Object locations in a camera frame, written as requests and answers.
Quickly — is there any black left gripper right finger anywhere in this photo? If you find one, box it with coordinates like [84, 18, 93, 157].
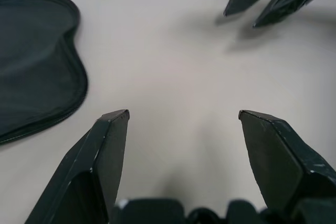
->
[238, 110, 336, 210]

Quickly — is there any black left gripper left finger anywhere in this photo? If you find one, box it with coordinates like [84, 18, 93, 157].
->
[25, 109, 131, 224]

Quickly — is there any black and red paddle case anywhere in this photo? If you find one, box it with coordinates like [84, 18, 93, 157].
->
[0, 0, 89, 145]

